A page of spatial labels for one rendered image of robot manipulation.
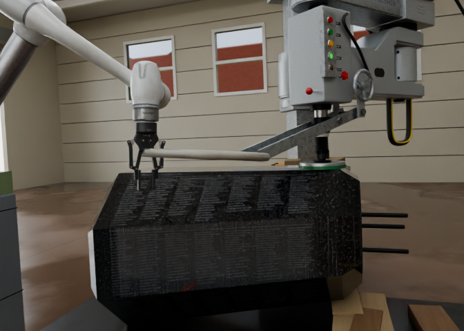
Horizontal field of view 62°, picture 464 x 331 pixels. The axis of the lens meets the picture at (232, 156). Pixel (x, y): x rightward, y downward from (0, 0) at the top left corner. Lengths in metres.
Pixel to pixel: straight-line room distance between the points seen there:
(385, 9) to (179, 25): 7.26
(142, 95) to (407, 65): 1.52
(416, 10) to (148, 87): 1.59
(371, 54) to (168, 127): 7.27
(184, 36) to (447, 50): 5.25
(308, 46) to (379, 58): 0.43
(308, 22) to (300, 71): 0.22
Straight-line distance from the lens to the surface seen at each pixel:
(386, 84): 2.14
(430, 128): 7.95
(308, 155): 2.63
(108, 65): 1.53
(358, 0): 2.03
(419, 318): 2.19
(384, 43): 2.16
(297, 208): 1.67
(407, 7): 2.34
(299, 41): 1.88
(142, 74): 1.36
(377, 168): 7.90
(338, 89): 1.82
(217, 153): 1.22
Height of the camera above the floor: 0.99
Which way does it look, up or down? 3 degrees down
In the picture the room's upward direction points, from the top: 2 degrees counter-clockwise
